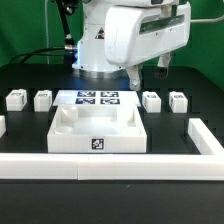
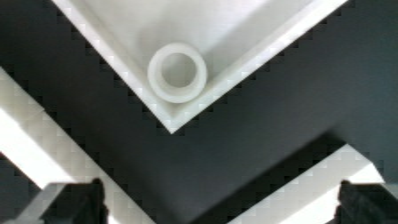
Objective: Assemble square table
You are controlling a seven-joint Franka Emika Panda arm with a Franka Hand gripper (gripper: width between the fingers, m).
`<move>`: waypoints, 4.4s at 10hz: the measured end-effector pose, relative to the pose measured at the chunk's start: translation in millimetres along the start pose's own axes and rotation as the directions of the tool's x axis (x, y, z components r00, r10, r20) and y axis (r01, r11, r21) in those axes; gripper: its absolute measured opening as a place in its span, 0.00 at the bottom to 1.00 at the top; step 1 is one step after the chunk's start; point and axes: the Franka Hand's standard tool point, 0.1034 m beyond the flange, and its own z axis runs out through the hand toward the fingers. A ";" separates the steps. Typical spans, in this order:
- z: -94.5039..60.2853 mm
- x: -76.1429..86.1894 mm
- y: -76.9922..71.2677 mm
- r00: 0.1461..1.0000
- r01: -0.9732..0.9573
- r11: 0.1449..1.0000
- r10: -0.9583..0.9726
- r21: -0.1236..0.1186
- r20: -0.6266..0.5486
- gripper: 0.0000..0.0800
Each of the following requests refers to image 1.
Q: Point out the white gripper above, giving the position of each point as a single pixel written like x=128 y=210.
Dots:
x=136 y=34

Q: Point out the white square table top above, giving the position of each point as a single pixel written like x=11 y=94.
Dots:
x=97 y=129

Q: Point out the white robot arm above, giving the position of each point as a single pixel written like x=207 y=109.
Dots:
x=90 y=48

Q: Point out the white marker sheet with tags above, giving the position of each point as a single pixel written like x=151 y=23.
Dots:
x=96 y=97

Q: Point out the white U-shaped fence frame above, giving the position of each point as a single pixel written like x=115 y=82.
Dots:
x=208 y=164

